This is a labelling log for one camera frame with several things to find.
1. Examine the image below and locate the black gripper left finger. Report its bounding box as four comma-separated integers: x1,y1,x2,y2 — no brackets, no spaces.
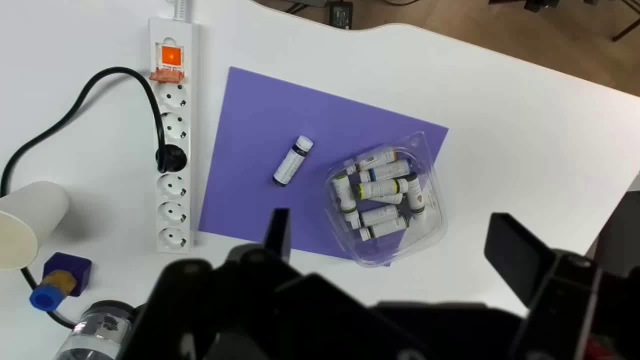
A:
129,209,417,360

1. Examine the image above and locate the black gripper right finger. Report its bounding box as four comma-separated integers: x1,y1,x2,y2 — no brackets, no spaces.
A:
485,213,602,360

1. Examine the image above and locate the clear plastic clamshell box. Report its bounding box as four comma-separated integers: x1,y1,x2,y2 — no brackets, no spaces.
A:
324,131,448,268

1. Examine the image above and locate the white power strip orange switch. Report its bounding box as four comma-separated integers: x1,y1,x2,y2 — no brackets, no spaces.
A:
146,17,202,254

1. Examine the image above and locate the green band vial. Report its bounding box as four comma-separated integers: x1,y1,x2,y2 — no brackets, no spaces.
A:
356,178,414,203

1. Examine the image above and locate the purple paper sheet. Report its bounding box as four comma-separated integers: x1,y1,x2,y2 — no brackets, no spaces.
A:
198,65,451,258

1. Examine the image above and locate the orange band vial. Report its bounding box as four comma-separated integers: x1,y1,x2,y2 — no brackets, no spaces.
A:
355,147,401,168

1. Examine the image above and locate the blue band vial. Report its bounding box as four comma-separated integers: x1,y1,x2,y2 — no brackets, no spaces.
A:
358,162,410,184

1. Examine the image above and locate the blue yellow small object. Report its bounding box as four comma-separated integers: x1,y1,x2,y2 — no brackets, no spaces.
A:
41,251,94,299

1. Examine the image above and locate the yellow and blue peg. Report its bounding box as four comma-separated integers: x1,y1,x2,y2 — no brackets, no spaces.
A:
29,268,78,314

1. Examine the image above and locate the white paper cup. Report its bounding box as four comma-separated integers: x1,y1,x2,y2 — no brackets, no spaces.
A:
0,180,73,272

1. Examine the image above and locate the black plug with cable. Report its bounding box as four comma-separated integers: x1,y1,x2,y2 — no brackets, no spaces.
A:
0,65,191,331

